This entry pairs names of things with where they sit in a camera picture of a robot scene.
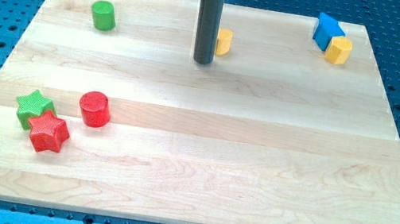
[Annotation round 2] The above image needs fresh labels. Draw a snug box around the green cylinder block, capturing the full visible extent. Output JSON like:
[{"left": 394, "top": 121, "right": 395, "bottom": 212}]
[{"left": 91, "top": 0, "right": 116, "bottom": 31}]

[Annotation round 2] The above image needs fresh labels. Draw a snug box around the yellow heart block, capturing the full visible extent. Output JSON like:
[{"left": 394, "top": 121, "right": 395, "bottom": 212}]
[{"left": 215, "top": 29, "right": 233, "bottom": 56}]

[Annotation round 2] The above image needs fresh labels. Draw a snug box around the yellow hexagon block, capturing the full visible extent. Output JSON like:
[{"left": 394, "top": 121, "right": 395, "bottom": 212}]
[{"left": 324, "top": 36, "right": 353, "bottom": 65}]

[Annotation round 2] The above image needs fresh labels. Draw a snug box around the blue cube block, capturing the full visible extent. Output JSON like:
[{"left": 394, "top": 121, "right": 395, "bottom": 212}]
[{"left": 313, "top": 12, "right": 346, "bottom": 51}]

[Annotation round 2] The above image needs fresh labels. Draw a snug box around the light wooden board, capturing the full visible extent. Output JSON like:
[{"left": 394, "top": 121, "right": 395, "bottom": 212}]
[{"left": 0, "top": 0, "right": 400, "bottom": 224}]

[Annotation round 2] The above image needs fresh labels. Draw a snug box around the green star block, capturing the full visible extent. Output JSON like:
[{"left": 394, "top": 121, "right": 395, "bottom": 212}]
[{"left": 16, "top": 90, "right": 56, "bottom": 130}]

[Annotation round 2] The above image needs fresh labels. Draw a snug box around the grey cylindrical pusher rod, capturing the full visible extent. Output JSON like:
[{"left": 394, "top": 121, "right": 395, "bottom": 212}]
[{"left": 192, "top": 0, "right": 224, "bottom": 65}]

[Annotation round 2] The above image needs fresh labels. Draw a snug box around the red cylinder block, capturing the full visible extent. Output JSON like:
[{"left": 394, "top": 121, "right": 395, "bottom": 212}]
[{"left": 79, "top": 91, "right": 111, "bottom": 128}]

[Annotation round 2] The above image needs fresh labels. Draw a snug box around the red star block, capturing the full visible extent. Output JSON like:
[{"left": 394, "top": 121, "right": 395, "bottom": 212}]
[{"left": 27, "top": 110, "right": 70, "bottom": 153}]

